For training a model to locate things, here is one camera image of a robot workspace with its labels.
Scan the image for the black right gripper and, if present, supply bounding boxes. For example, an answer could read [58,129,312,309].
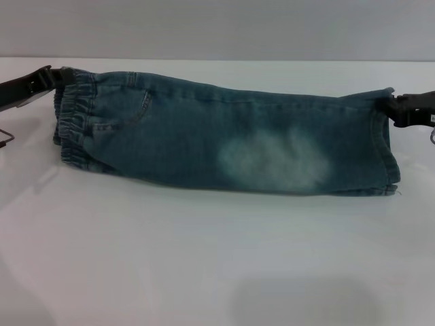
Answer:
[375,89,435,128]

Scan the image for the blue denim shorts with embroidery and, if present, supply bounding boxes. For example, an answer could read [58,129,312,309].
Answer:
[52,69,402,198]

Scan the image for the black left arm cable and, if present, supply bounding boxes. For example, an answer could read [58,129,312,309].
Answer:
[0,127,17,147]

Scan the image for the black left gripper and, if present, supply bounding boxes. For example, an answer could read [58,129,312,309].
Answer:
[0,65,79,111]

